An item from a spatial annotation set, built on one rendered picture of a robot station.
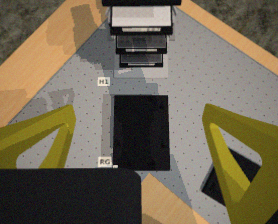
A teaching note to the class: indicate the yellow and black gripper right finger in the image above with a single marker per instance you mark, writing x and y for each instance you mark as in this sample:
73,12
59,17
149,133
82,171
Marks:
246,203

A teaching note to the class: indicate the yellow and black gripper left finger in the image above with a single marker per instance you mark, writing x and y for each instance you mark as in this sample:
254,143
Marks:
18,137

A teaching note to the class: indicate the grey slotted shelf rack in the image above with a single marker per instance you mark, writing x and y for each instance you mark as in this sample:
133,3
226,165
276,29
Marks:
160,72

